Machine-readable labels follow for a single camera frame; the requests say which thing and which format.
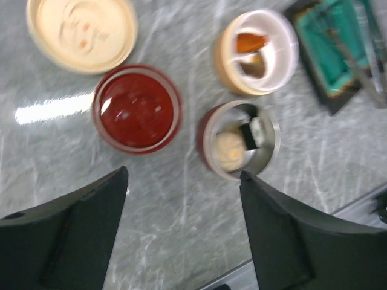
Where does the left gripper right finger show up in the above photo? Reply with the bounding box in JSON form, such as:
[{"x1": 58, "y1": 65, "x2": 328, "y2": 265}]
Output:
[{"x1": 240, "y1": 171, "x2": 386, "y2": 289}]

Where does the cream round lid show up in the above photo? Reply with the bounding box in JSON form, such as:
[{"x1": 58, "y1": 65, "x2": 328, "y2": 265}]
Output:
[{"x1": 26, "y1": 0, "x2": 138, "y2": 75}]

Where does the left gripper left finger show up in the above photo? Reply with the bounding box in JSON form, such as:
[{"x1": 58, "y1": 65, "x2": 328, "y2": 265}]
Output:
[{"x1": 1, "y1": 166, "x2": 129, "y2": 289}]

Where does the sushi roll piece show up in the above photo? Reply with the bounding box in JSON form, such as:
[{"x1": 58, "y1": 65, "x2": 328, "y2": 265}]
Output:
[{"x1": 239, "y1": 117, "x2": 266, "y2": 151}]

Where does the black teal square tray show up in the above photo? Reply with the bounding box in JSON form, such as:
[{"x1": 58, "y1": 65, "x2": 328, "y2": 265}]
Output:
[{"x1": 284, "y1": 1, "x2": 386, "y2": 115}]

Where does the red round lid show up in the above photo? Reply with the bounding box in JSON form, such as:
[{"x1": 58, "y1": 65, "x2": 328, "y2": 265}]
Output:
[{"x1": 91, "y1": 64, "x2": 183, "y2": 155}]

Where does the red steel bowl container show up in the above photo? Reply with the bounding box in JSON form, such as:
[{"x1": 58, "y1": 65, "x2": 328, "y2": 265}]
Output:
[{"x1": 197, "y1": 100, "x2": 280, "y2": 181}]

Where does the beige round bun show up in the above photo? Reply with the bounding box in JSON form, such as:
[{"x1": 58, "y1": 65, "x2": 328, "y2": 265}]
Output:
[{"x1": 215, "y1": 132, "x2": 246, "y2": 172}]

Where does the brown food piece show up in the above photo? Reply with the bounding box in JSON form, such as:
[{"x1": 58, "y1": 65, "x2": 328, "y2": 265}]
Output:
[{"x1": 239, "y1": 51, "x2": 266, "y2": 79}]

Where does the cream white bowl container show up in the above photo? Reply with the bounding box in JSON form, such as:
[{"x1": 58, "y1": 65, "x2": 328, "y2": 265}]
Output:
[{"x1": 213, "y1": 9, "x2": 299, "y2": 96}]

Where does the orange food piece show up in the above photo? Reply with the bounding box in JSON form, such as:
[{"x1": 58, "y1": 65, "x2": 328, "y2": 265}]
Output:
[{"x1": 236, "y1": 33, "x2": 269, "y2": 54}]

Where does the aluminium mounting rail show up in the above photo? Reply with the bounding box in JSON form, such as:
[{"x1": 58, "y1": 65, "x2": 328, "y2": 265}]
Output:
[{"x1": 200, "y1": 184, "x2": 386, "y2": 289}]

